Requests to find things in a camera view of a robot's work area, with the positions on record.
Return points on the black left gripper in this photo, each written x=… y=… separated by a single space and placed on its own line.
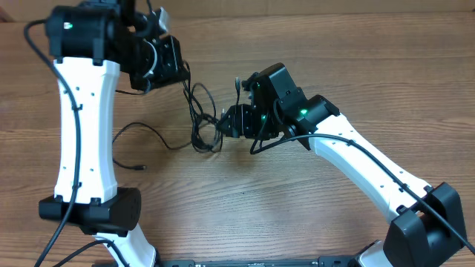
x=173 y=67

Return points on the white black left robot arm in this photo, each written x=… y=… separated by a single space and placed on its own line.
x=90 y=46

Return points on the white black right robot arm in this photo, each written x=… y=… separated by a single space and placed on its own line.
x=426 y=223

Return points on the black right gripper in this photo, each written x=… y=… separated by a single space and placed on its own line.
x=240 y=117

